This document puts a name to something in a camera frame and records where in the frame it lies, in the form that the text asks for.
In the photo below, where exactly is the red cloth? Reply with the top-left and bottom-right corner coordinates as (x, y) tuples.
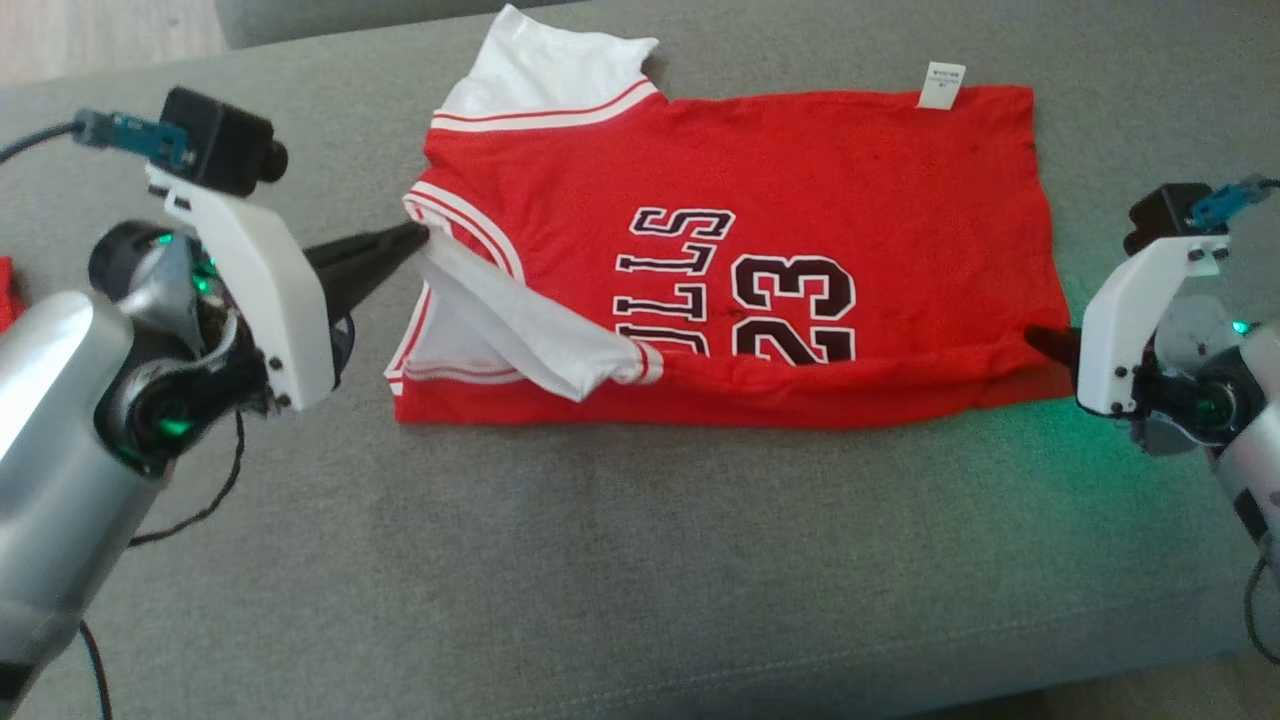
(0, 256), (25, 334)

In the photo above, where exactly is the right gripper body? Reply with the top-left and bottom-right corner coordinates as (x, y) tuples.
(1076, 234), (1248, 419)

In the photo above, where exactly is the camera cable teal plug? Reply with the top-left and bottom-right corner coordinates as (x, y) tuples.
(0, 108), (197, 171)
(1188, 174), (1280, 229)

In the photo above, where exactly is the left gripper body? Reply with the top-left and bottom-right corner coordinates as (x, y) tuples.
(86, 166), (342, 413)

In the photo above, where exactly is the right camera cable teal plug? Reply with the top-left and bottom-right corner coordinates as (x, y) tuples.
(1188, 174), (1280, 229)

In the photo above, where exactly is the red and white basketball jersey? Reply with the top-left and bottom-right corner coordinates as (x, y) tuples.
(384, 4), (1076, 431)

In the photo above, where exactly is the left camera cable teal plug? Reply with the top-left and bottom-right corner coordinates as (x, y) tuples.
(0, 108), (197, 171)

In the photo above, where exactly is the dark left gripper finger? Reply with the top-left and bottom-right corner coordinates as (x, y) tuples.
(303, 221), (432, 288)
(320, 232), (432, 321)

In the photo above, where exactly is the thin black cable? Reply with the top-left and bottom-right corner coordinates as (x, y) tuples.
(1242, 555), (1280, 668)
(128, 408), (248, 548)
(78, 620), (114, 720)

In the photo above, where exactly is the grey fabric sofa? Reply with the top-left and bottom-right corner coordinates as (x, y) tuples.
(0, 0), (1280, 720)

